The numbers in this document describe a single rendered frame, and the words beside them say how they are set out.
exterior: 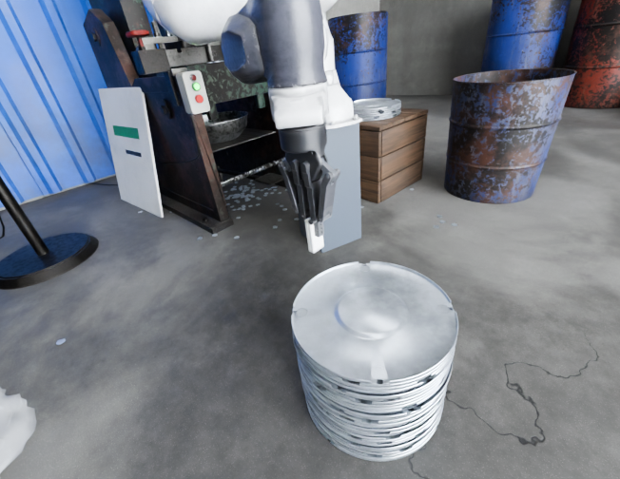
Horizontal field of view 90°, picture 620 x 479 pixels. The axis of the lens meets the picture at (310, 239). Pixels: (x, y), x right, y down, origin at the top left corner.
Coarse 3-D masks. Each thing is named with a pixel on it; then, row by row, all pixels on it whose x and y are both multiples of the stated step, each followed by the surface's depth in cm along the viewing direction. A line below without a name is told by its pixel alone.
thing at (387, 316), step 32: (320, 288) 63; (352, 288) 62; (384, 288) 61; (416, 288) 60; (320, 320) 55; (352, 320) 54; (384, 320) 53; (416, 320) 53; (448, 320) 52; (320, 352) 50; (352, 352) 49; (384, 352) 48; (416, 352) 48; (448, 352) 47
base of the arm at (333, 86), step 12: (336, 72) 93; (336, 84) 92; (336, 96) 90; (348, 96) 92; (336, 108) 89; (348, 108) 91; (324, 120) 90; (336, 120) 90; (348, 120) 92; (360, 120) 93
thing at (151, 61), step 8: (144, 48) 104; (160, 48) 106; (136, 56) 104; (144, 56) 103; (152, 56) 105; (160, 56) 106; (136, 64) 106; (144, 64) 104; (152, 64) 105; (160, 64) 107; (168, 64) 109; (144, 72) 105; (152, 72) 106; (168, 72) 111; (168, 80) 112; (168, 88) 115; (176, 96) 115; (176, 104) 116
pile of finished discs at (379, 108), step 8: (360, 104) 148; (368, 104) 146; (376, 104) 144; (384, 104) 145; (392, 104) 143; (400, 104) 143; (360, 112) 137; (368, 112) 136; (376, 112) 136; (384, 112) 137; (392, 112) 144; (368, 120) 138; (376, 120) 138
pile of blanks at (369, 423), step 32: (320, 384) 50; (352, 384) 45; (416, 384) 45; (320, 416) 57; (352, 416) 50; (384, 416) 48; (416, 416) 50; (352, 448) 56; (384, 448) 53; (416, 448) 56
